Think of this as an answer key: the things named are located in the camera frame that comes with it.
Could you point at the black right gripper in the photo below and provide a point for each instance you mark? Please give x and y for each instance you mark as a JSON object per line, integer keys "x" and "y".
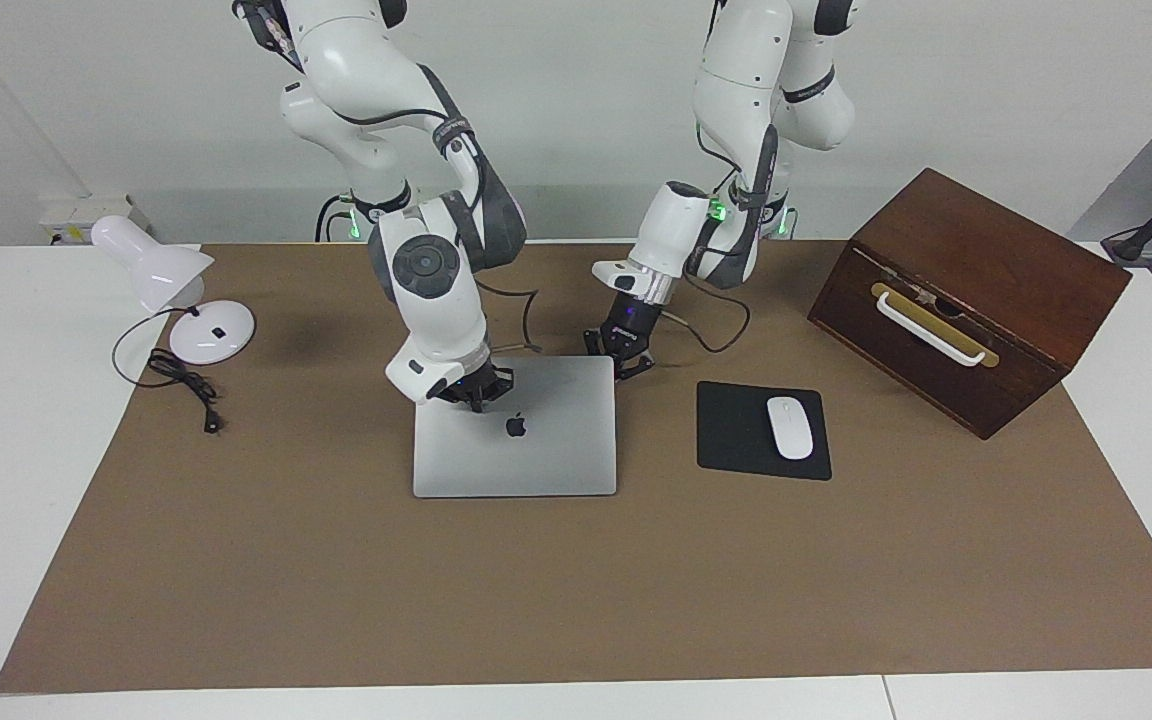
{"x": 471, "y": 385}

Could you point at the white desk lamp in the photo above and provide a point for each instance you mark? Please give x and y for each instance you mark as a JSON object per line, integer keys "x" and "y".
{"x": 151, "y": 260}

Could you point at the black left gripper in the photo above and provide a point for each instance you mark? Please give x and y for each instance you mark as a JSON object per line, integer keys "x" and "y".
{"x": 631, "y": 322}

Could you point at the dark brown wooden box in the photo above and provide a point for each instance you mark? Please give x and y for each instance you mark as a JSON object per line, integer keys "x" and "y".
{"x": 996, "y": 260}

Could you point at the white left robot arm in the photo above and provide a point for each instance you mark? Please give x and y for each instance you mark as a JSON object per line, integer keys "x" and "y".
{"x": 746, "y": 90}

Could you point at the black mouse pad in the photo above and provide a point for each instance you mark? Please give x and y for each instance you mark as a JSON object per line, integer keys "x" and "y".
{"x": 731, "y": 430}

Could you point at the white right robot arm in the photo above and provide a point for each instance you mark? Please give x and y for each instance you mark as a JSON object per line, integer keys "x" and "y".
{"x": 431, "y": 290}

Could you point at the silver grey laptop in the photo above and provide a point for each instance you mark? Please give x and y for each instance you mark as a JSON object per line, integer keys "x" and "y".
{"x": 536, "y": 450}

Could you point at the brown table mat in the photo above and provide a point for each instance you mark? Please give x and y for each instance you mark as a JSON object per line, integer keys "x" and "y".
{"x": 576, "y": 590}

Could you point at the white computer mouse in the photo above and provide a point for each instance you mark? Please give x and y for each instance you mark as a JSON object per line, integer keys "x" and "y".
{"x": 790, "y": 428}

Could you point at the white power strip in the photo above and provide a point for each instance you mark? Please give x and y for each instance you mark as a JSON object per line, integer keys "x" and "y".
{"x": 76, "y": 218}

